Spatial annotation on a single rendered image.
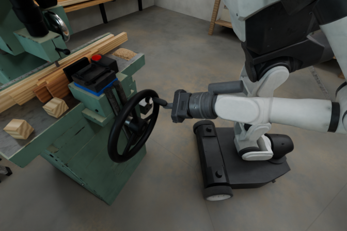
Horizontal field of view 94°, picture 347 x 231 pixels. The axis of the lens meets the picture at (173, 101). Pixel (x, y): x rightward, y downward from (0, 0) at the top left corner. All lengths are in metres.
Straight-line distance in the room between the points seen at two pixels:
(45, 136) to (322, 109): 0.70
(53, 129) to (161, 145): 1.03
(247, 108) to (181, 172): 1.05
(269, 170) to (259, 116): 1.02
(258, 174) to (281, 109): 0.98
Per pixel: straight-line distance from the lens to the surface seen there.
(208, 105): 0.48
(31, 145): 0.61
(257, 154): 1.26
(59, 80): 0.64
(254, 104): 0.43
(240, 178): 1.32
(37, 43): 0.65
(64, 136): 0.66
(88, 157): 0.81
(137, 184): 1.38
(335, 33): 0.39
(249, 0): 0.48
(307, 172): 1.83
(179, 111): 0.55
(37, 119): 0.64
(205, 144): 1.32
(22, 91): 0.71
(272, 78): 0.71
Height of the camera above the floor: 1.32
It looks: 47 degrees down
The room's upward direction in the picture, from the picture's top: 4 degrees clockwise
